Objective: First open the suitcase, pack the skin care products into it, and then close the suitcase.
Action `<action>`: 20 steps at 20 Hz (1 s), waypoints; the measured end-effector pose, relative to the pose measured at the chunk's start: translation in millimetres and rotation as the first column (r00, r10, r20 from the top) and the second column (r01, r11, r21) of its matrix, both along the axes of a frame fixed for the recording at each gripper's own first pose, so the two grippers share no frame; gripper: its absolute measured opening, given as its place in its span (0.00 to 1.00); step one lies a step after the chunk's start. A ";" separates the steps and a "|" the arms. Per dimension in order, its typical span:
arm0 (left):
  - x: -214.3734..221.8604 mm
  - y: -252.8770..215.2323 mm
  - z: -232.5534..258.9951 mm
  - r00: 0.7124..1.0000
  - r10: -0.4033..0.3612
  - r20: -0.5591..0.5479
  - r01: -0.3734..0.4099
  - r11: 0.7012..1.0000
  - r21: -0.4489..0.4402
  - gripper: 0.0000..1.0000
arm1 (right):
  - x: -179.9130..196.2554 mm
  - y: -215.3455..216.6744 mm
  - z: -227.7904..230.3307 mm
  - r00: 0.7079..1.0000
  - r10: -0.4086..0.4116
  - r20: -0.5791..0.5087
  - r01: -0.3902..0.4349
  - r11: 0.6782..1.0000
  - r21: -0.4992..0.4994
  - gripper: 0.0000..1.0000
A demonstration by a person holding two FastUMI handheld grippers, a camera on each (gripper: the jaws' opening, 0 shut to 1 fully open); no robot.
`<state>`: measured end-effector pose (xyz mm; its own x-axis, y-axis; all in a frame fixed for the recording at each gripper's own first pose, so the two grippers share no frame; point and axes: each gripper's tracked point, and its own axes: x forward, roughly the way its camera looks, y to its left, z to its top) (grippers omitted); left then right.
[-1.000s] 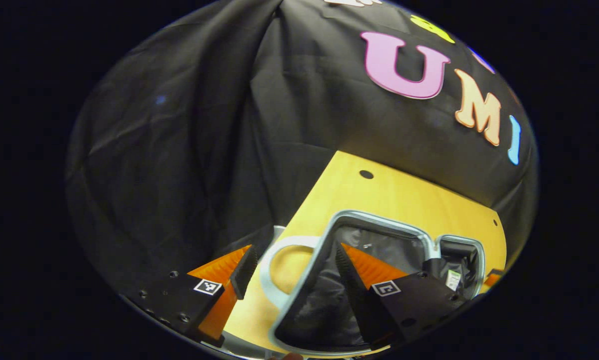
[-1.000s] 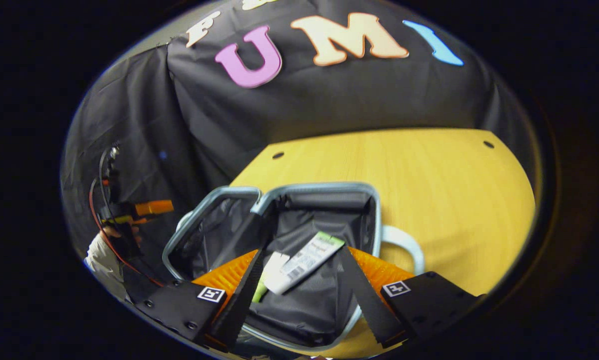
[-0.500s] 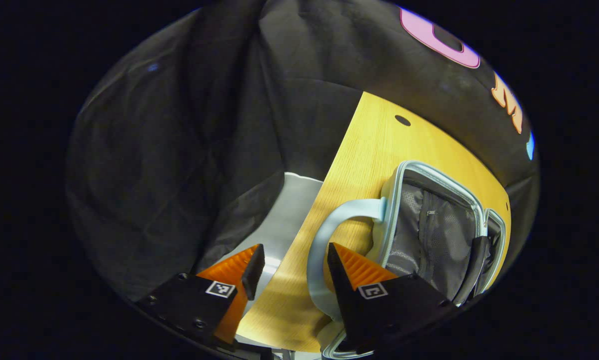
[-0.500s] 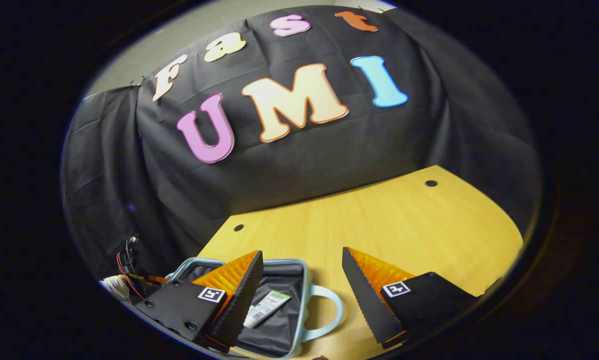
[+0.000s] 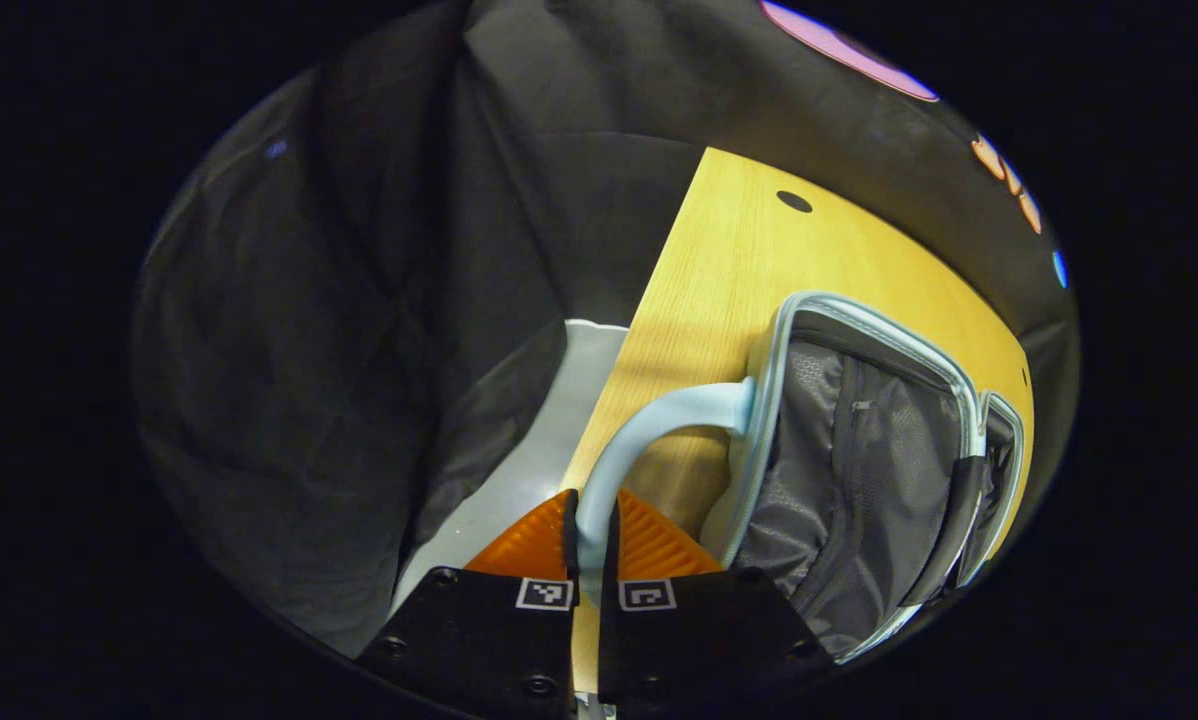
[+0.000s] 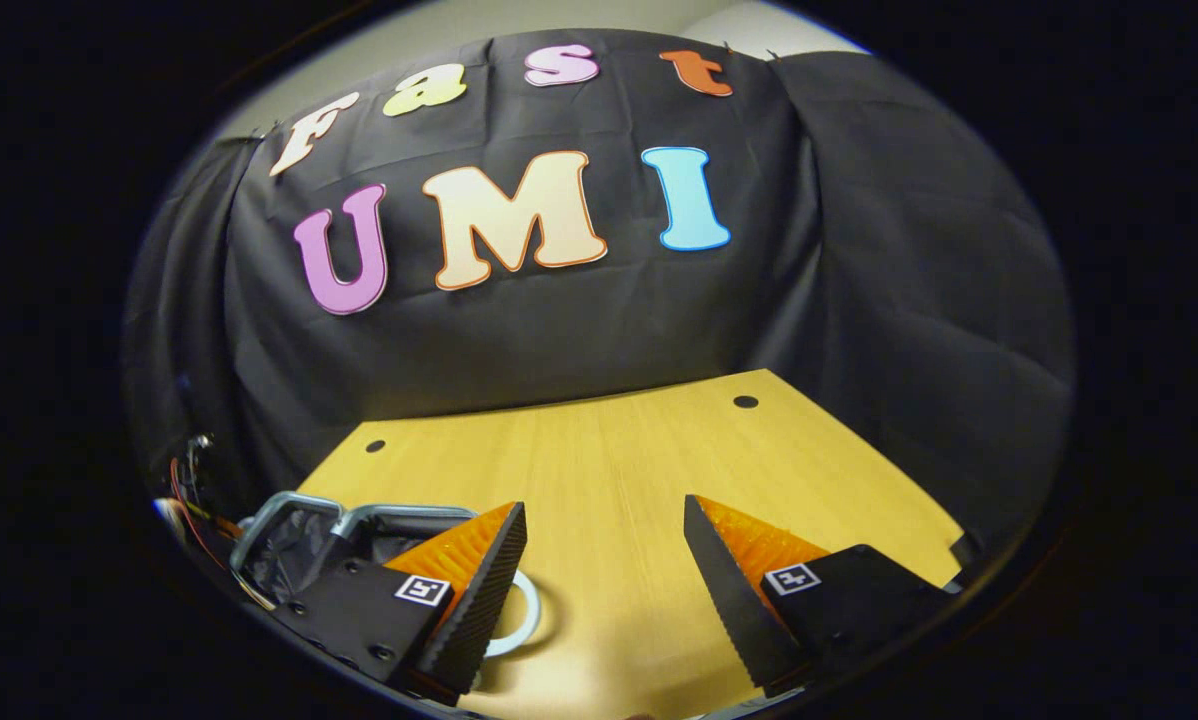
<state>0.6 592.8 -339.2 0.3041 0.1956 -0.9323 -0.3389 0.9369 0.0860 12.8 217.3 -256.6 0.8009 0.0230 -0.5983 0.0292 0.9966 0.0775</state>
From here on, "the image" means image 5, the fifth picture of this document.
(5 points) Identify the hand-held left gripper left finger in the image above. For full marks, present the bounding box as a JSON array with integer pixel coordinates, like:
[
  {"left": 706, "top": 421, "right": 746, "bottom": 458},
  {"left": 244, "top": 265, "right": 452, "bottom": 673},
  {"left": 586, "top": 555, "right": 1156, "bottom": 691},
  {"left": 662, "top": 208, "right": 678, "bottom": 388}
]
[{"left": 359, "top": 488, "right": 578, "bottom": 720}]

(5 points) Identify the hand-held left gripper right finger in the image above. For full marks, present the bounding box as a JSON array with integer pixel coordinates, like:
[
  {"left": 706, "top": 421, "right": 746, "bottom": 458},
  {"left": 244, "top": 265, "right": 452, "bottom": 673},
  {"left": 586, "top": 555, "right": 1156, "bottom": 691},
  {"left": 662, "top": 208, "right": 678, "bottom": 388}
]
[{"left": 597, "top": 488, "right": 838, "bottom": 713}]

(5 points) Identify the light blue suitcase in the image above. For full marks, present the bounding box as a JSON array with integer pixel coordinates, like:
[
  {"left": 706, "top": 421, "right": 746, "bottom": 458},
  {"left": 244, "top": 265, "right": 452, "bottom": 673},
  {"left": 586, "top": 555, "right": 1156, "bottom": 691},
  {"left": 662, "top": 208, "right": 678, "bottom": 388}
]
[{"left": 574, "top": 290, "right": 1027, "bottom": 666}]

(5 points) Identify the black backdrop cloth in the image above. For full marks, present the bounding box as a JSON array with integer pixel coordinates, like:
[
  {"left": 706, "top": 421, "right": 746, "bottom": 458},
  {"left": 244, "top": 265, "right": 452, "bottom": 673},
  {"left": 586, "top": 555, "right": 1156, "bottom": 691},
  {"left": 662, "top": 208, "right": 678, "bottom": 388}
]
[{"left": 129, "top": 0, "right": 1080, "bottom": 661}]

